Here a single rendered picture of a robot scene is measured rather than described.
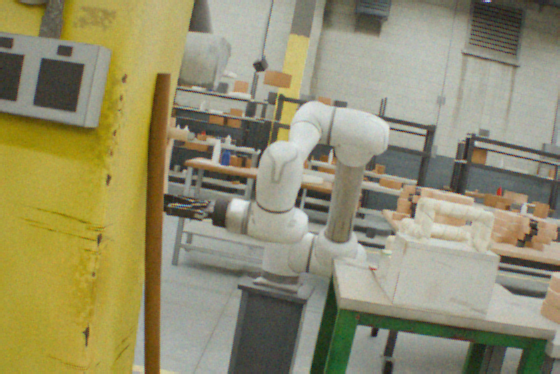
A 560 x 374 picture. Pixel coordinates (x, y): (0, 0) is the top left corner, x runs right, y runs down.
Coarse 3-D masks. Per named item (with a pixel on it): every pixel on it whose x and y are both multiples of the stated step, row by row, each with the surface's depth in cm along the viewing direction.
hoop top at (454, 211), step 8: (432, 208) 164; (440, 208) 164; (448, 208) 164; (456, 208) 164; (464, 208) 165; (448, 216) 165; (456, 216) 164; (464, 216) 164; (472, 216) 164; (480, 216) 164; (488, 216) 164
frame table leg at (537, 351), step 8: (536, 344) 165; (544, 344) 165; (528, 352) 165; (536, 352) 165; (544, 352) 165; (520, 360) 170; (528, 360) 165; (536, 360) 165; (520, 368) 168; (528, 368) 165; (536, 368) 165
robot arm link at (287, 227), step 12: (252, 204) 174; (252, 216) 171; (264, 216) 168; (276, 216) 168; (288, 216) 169; (300, 216) 172; (252, 228) 172; (264, 228) 170; (276, 228) 170; (288, 228) 170; (300, 228) 171; (264, 240) 174; (276, 240) 172; (288, 240) 172; (300, 240) 173
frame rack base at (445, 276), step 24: (408, 240) 164; (432, 240) 173; (408, 264) 164; (432, 264) 164; (456, 264) 164; (480, 264) 164; (384, 288) 178; (408, 288) 164; (432, 288) 165; (456, 288) 165; (480, 288) 165; (456, 312) 165; (480, 312) 165
